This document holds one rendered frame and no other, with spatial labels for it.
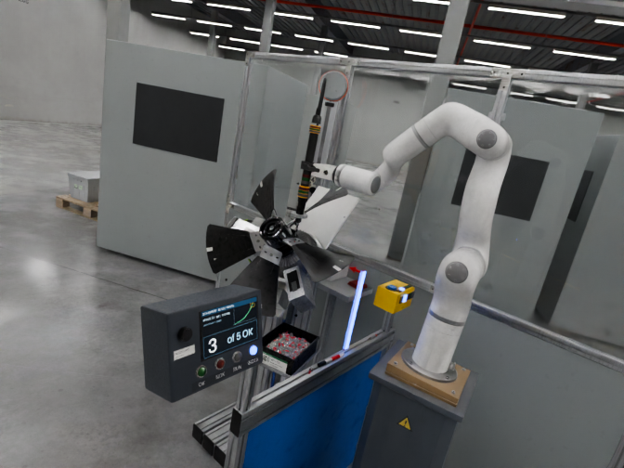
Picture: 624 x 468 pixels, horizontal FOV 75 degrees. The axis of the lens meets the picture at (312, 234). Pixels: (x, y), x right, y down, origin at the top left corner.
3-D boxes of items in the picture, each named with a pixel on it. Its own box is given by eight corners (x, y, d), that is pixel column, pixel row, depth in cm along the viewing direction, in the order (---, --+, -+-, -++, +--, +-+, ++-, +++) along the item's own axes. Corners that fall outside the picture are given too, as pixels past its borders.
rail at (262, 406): (383, 340, 188) (387, 325, 186) (391, 344, 185) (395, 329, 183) (228, 430, 118) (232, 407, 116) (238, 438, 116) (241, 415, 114)
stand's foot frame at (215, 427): (275, 390, 261) (277, 380, 259) (329, 432, 235) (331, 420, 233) (191, 435, 213) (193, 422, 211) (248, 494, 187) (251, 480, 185)
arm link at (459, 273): (468, 319, 137) (493, 253, 131) (456, 335, 121) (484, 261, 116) (434, 305, 143) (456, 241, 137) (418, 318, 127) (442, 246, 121)
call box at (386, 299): (390, 299, 186) (396, 278, 184) (409, 308, 180) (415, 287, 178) (371, 307, 174) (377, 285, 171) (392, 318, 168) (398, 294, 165)
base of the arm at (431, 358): (456, 364, 145) (474, 318, 141) (457, 391, 127) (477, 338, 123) (404, 344, 150) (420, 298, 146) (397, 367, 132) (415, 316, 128)
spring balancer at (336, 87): (317, 98, 227) (316, 97, 220) (322, 69, 223) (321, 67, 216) (344, 104, 227) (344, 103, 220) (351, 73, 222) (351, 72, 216)
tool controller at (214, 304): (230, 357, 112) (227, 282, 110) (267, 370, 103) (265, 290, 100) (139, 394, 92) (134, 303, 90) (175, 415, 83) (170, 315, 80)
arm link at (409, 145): (428, 134, 146) (361, 181, 160) (410, 121, 133) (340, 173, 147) (439, 154, 142) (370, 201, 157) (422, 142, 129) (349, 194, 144)
